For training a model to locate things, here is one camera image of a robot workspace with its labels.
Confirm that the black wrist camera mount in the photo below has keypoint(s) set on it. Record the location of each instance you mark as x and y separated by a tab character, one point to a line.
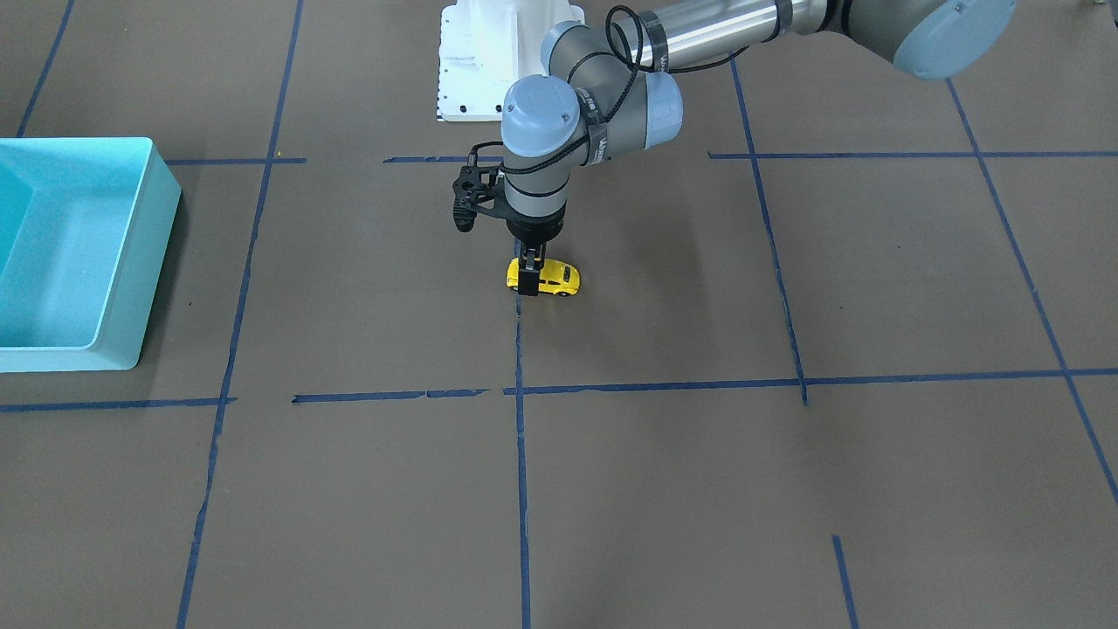
479	190

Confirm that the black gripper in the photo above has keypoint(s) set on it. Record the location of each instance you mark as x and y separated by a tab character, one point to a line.
535	231

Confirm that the yellow beetle toy car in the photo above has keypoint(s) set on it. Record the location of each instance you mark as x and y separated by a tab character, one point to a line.
557	278

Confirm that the turquoise plastic storage bin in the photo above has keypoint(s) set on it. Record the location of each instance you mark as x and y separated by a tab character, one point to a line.
85	223

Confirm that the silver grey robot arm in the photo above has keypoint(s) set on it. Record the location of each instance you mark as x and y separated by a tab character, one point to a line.
604	94

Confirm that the white pedestal column base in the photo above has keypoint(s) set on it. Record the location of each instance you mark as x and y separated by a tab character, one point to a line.
485	46

